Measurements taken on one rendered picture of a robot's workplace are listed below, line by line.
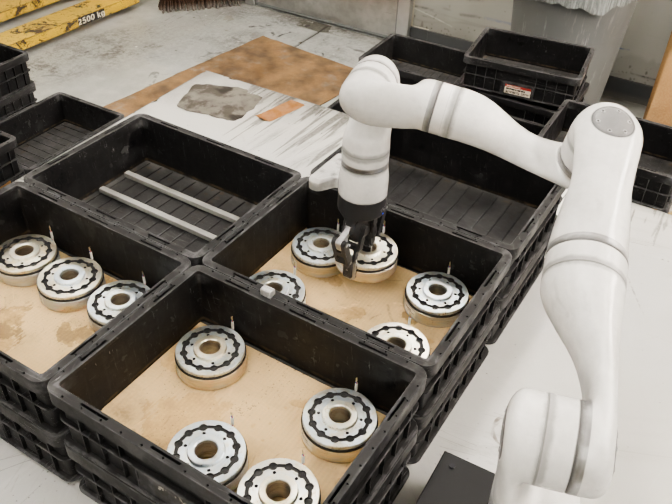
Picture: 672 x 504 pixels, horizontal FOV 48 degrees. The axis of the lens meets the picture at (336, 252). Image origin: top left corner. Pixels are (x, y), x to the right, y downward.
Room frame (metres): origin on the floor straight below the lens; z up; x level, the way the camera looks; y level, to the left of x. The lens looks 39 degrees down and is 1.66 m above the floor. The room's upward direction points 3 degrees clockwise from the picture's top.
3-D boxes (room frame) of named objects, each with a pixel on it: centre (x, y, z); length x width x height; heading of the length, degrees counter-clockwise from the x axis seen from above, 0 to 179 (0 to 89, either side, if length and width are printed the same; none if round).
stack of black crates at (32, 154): (2.02, 0.92, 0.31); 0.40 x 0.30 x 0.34; 151
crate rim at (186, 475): (0.64, 0.11, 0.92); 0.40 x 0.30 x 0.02; 60
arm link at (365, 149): (0.95, -0.04, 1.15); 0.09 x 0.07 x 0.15; 164
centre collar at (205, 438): (0.58, 0.15, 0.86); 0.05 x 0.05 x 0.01
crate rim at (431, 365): (0.90, -0.04, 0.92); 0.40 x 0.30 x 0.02; 60
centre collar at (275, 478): (0.52, 0.06, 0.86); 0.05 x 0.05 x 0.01
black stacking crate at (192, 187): (1.10, 0.31, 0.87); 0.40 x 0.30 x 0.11; 60
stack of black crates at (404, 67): (2.67, -0.29, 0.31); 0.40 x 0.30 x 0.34; 61
